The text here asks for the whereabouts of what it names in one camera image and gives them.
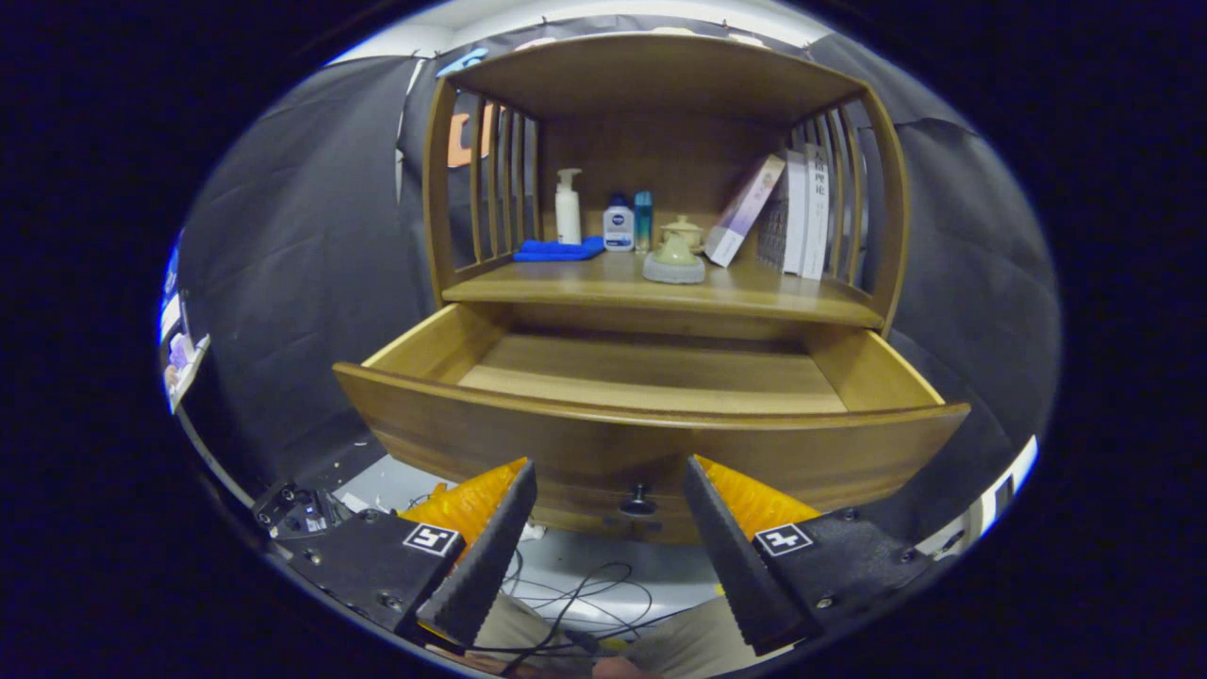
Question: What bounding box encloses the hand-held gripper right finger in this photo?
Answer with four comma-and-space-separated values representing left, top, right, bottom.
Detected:
683, 455, 934, 656

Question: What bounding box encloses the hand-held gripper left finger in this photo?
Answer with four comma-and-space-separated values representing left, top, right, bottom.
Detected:
273, 458, 538, 647

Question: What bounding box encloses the wooden drawer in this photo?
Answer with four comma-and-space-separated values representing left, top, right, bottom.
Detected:
332, 302, 972, 546

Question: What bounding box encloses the pale green brush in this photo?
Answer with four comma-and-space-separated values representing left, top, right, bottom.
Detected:
642, 231, 706, 285

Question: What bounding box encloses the wooden countertop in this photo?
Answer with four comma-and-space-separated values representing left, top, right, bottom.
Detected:
441, 250, 885, 329

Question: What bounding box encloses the wooden cabinet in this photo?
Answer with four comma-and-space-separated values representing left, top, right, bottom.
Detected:
422, 33, 911, 336

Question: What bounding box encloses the person's left leg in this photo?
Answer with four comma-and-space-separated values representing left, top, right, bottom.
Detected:
424, 592, 576, 675

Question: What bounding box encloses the person's leg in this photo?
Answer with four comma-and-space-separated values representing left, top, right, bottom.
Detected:
424, 592, 576, 675
613, 596, 802, 679

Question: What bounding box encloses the person's right leg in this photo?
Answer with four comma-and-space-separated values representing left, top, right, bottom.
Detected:
613, 596, 802, 679

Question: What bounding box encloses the blue cloth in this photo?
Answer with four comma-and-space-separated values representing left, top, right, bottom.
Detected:
512, 237, 605, 262

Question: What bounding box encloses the beige lidded tea cup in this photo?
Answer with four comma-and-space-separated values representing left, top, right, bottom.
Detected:
660, 215, 705, 254

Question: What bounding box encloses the white pump bottle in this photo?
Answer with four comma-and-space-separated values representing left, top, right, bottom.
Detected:
554, 168, 584, 246

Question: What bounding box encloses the white blue lotion bottle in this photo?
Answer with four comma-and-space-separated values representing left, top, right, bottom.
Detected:
603, 193, 635, 253

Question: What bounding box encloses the purple white book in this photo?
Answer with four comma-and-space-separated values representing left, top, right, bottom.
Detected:
704, 154, 786, 269

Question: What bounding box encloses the white book black lettering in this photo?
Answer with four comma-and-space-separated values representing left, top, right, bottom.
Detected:
802, 143, 832, 281

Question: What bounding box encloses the wall poster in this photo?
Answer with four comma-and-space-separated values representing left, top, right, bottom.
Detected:
158, 231, 210, 416

